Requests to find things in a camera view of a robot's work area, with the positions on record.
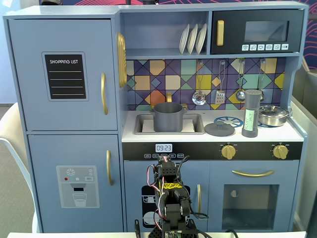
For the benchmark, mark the grey plastic pot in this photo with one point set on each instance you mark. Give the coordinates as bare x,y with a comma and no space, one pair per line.
168,119

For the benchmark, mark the metal slotted spatula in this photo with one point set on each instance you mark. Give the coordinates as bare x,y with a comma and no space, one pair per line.
220,98

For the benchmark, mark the large blue fridge door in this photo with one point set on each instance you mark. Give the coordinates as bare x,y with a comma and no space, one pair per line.
29,74

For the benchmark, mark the white toy plate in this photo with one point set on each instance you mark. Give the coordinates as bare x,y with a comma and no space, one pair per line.
183,39
201,38
192,39

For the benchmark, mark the grey water dispenser sticker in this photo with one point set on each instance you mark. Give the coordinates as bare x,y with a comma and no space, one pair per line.
64,196

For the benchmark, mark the blue dishwasher door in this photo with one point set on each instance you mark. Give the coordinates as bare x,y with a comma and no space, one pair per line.
133,173

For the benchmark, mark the grey pot lid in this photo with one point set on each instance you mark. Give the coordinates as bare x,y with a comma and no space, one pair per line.
219,130

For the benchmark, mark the blue oven door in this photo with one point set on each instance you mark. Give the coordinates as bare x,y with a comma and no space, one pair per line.
218,178

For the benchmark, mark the gold stove knob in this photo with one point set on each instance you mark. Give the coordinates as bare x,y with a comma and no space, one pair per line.
228,151
280,151

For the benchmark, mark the metal serving spoon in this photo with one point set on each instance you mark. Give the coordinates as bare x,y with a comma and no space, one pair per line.
262,95

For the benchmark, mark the grey toy sink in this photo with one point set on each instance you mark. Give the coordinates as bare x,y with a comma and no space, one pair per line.
199,124

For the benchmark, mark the blue toy kitchen unit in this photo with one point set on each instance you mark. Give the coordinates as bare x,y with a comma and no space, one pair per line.
119,138

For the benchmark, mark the metal ladle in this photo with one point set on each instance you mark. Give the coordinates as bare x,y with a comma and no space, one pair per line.
239,95

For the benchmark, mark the colourful tile backsplash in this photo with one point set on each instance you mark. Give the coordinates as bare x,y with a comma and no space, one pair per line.
173,79

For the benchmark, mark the robot controller board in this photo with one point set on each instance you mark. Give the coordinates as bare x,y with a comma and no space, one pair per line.
172,234

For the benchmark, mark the black dishwasher sticker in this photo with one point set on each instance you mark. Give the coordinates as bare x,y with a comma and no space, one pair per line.
148,198

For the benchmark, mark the black shopping list board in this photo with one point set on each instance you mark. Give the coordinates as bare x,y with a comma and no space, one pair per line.
65,84

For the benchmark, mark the gold toy wall phone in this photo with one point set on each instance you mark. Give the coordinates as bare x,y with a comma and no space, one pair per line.
121,59

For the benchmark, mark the black microwave door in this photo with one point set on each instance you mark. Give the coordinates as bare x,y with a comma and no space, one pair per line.
232,29

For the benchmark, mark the metal skimmer spoon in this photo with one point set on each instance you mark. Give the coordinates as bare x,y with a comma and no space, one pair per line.
198,98

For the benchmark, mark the white chair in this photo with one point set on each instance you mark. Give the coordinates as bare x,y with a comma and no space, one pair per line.
15,138

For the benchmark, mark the blue freezer door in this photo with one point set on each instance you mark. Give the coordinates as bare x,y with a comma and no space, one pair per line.
44,153

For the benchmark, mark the black table clamp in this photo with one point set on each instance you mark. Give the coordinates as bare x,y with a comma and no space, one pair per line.
137,229

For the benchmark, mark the grey salt shaker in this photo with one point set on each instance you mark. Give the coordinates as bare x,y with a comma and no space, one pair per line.
251,104

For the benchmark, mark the gold toy faucet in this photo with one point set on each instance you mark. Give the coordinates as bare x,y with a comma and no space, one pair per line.
169,97

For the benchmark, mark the beige side cabinet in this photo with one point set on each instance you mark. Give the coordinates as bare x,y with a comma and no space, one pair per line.
307,124

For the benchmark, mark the steel pot with lid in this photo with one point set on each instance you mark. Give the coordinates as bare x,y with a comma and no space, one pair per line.
273,116

